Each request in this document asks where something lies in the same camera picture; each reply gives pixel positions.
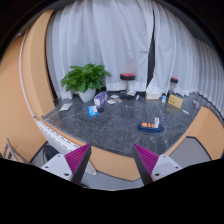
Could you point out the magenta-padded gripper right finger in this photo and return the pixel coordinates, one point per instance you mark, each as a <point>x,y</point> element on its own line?
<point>165,166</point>

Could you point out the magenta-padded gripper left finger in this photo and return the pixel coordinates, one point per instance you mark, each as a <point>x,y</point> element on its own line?
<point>58,165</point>

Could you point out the blue power strip orange sockets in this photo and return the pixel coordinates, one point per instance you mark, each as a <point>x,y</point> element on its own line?
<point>148,127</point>

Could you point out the flat white packet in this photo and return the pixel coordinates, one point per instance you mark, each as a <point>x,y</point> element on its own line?
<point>66,106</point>

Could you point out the yellow printed box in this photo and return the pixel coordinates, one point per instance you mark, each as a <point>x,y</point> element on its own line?
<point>175,101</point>

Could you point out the small blue and white box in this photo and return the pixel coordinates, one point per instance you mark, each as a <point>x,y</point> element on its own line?
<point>163,98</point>

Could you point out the small purple jar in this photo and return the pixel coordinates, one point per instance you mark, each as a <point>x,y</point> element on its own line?
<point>197,104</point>

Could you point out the white and orange carton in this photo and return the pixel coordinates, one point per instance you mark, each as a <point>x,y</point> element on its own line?
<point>152,95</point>

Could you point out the white tube green cap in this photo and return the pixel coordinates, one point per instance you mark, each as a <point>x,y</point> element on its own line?
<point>137,97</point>

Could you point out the purple printed box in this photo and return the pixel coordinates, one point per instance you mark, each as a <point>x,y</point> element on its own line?
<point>100,98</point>

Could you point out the white stack of packets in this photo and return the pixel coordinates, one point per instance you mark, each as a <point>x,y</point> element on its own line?
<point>131,93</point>

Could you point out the small clear plastic box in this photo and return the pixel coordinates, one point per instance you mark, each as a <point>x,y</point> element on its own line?
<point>118,99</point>

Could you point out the small white sachet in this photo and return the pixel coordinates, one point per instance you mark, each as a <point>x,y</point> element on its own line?
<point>111,102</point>

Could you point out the small red-topped black stool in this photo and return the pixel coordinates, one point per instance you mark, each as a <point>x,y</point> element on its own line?
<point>174,80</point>

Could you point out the green potted plant white pot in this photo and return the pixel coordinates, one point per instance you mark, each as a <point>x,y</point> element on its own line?
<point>85,80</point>

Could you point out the wide red-topped black stool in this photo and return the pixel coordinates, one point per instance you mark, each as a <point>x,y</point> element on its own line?
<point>127,77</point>

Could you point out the white curtain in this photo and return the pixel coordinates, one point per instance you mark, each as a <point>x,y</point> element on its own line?
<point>110,40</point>

